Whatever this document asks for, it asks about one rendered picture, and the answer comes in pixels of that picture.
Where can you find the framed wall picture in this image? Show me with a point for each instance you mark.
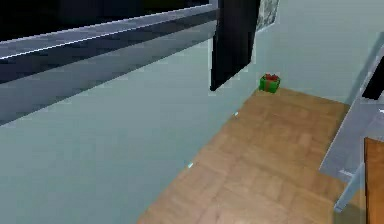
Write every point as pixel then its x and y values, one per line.
pixel 267 13

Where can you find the green gift box red bow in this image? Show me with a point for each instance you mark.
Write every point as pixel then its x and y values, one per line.
pixel 270 83

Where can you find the black curtain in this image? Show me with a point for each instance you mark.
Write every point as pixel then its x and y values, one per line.
pixel 233 40

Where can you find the grey framed window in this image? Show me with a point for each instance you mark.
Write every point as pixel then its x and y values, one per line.
pixel 100 30

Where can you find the brown wooden furniture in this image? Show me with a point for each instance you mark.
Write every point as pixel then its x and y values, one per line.
pixel 375 180

